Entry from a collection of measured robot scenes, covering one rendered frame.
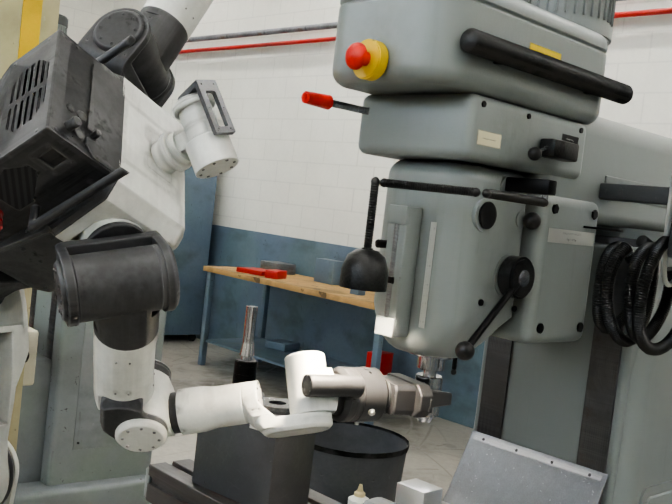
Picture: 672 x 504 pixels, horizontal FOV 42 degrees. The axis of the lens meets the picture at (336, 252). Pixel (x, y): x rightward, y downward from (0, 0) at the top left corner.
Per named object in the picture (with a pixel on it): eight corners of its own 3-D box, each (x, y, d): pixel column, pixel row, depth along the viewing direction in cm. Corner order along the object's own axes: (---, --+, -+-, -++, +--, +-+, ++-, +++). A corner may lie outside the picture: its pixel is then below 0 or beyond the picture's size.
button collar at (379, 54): (377, 78, 128) (382, 37, 128) (349, 79, 133) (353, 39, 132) (386, 80, 130) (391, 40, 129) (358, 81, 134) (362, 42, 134)
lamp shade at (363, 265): (332, 286, 130) (336, 244, 130) (348, 284, 137) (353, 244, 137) (377, 293, 128) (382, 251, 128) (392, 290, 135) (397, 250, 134)
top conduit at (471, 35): (476, 51, 122) (479, 26, 121) (453, 53, 125) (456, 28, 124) (632, 104, 153) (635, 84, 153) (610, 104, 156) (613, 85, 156)
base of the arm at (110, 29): (62, 67, 134) (131, 70, 132) (88, 3, 140) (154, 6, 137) (99, 125, 147) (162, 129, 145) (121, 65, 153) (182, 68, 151)
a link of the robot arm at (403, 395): (437, 376, 142) (375, 375, 137) (429, 434, 143) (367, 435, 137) (394, 360, 153) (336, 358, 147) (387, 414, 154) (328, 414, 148)
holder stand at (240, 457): (266, 516, 167) (278, 413, 166) (190, 482, 181) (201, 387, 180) (308, 504, 176) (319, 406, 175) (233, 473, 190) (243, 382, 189)
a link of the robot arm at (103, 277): (80, 359, 118) (78, 290, 109) (68, 311, 124) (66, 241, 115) (165, 344, 123) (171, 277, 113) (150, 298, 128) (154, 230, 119)
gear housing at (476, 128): (467, 158, 130) (476, 91, 130) (352, 152, 148) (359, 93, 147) (584, 181, 153) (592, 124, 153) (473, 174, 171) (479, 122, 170)
